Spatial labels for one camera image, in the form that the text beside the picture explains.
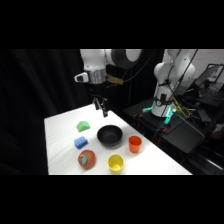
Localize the white whiteboard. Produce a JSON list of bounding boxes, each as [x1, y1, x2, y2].
[[192, 49, 224, 81]]

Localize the yellow green cable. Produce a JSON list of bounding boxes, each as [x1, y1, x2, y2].
[[172, 101, 195, 119]]

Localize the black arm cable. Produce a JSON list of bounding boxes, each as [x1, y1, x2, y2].
[[121, 49, 158, 84]]

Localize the dark laptop monitor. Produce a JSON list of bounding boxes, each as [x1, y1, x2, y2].
[[194, 64, 224, 92]]

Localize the small green light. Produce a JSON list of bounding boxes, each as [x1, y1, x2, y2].
[[162, 107, 175, 127]]

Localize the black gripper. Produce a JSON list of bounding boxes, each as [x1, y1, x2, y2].
[[88, 82, 110, 119]]

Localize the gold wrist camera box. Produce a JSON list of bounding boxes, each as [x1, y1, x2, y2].
[[105, 75, 125, 86]]

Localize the black bowl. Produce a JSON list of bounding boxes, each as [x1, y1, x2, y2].
[[96, 124, 124, 149]]

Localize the orange plastic cup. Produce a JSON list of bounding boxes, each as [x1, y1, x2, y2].
[[128, 135, 143, 154]]

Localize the yellow plastic cup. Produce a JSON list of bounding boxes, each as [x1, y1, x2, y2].
[[107, 154, 125, 174]]

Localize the red plush fruit green leaf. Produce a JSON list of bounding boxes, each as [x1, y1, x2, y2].
[[77, 149, 97, 170]]

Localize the green sponge wedge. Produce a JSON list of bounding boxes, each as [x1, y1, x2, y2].
[[75, 120, 92, 133]]

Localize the blue sponge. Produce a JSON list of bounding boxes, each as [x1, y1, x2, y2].
[[73, 135, 90, 150]]

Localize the black robot stand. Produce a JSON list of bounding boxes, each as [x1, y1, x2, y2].
[[122, 97, 206, 155]]

